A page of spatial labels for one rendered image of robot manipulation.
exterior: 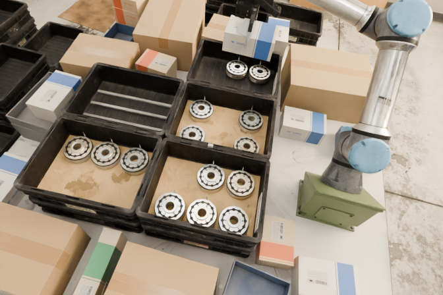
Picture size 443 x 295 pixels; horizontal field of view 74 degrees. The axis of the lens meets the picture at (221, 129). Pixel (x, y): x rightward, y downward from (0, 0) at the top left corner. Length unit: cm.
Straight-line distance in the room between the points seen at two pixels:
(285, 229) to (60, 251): 74
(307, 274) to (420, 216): 147
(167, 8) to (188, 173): 97
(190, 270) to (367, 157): 64
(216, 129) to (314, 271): 63
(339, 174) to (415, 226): 131
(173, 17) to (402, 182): 193
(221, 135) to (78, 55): 78
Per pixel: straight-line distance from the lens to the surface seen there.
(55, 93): 138
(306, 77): 144
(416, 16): 105
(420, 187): 259
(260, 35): 121
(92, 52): 157
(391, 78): 104
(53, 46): 248
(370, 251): 135
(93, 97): 140
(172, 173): 113
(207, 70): 147
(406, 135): 282
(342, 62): 161
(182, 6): 176
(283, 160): 137
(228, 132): 124
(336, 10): 117
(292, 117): 140
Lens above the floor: 184
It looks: 54 degrees down
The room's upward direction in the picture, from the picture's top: 8 degrees clockwise
